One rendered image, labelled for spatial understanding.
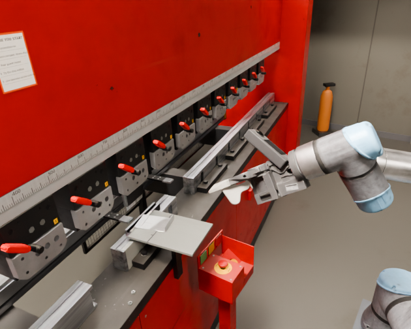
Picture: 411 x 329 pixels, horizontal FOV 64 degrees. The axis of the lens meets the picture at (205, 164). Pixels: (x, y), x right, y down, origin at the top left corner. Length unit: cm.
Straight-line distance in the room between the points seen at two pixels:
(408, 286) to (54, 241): 98
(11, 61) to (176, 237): 75
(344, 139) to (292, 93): 246
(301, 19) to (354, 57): 192
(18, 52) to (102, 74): 26
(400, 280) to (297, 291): 132
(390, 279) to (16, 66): 112
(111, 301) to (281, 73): 243
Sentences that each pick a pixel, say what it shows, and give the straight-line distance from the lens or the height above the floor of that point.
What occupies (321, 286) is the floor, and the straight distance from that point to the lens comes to 248.
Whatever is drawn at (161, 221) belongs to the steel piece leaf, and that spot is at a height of 100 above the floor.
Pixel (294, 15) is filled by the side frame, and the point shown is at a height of 160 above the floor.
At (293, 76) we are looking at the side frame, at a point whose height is 111.
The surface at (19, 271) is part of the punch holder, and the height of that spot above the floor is 121.
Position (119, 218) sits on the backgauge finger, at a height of 101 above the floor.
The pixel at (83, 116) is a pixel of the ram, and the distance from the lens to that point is 95.
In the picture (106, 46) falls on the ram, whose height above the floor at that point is 165.
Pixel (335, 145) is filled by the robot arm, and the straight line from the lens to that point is 68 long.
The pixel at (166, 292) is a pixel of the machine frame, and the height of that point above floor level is 77.
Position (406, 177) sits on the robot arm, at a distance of 91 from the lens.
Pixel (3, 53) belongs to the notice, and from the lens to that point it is 80.
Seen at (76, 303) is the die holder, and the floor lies 96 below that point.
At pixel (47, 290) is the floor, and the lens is 267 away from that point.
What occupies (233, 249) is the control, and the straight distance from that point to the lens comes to 152.
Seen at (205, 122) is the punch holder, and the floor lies 121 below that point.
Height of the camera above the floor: 176
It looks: 27 degrees down
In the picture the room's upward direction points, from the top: 3 degrees counter-clockwise
